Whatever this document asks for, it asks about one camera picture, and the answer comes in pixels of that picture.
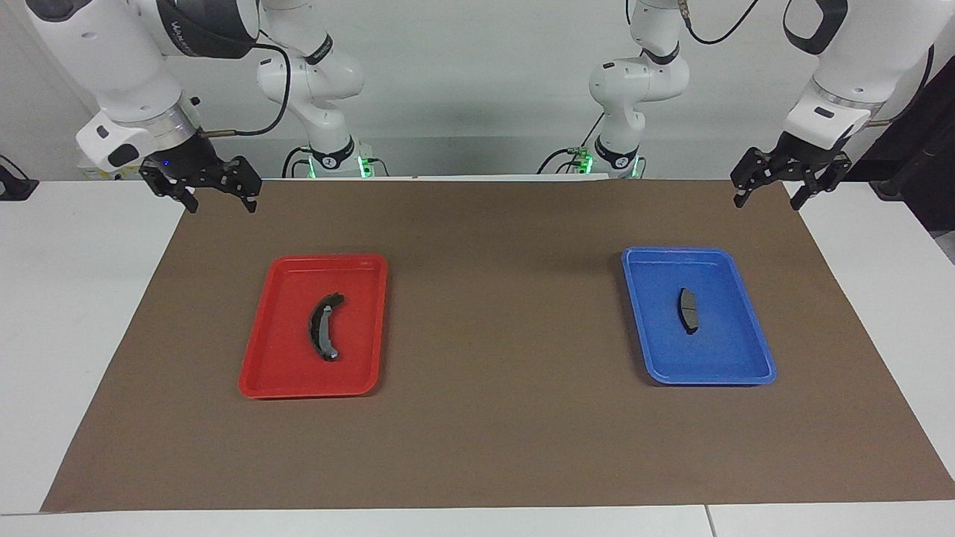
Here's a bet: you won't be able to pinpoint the small brake pad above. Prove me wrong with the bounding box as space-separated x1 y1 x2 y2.
677 287 701 336

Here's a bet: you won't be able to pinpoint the curved dark brake pad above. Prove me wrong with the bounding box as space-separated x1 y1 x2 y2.
309 292 345 362

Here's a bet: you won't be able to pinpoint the black furniture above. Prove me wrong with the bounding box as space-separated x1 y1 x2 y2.
851 56 955 232

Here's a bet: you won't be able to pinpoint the blue plastic tray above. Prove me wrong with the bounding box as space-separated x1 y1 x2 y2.
621 247 777 386

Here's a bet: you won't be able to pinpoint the red plastic tray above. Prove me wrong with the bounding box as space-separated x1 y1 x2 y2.
238 254 389 400

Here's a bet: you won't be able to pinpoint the brown table mat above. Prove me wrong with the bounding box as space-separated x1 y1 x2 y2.
41 179 955 513

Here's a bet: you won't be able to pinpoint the black right base cables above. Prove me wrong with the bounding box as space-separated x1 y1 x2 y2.
282 145 389 178

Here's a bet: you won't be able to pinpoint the black base cables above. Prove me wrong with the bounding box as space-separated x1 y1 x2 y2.
537 112 605 176
282 145 389 178

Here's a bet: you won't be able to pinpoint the white wall socket box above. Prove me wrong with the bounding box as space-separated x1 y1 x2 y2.
77 145 146 181

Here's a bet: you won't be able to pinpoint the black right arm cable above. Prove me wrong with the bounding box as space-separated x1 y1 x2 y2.
205 41 292 139

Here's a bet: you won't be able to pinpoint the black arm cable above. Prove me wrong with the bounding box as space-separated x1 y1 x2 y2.
205 41 292 139
675 0 936 128

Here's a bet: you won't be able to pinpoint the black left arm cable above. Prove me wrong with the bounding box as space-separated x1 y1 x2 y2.
675 0 936 128

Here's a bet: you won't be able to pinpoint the black clamp with cable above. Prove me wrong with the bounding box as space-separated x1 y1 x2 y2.
0 154 40 201

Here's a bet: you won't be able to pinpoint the black left base cables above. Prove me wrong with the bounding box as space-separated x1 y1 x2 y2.
537 112 605 176

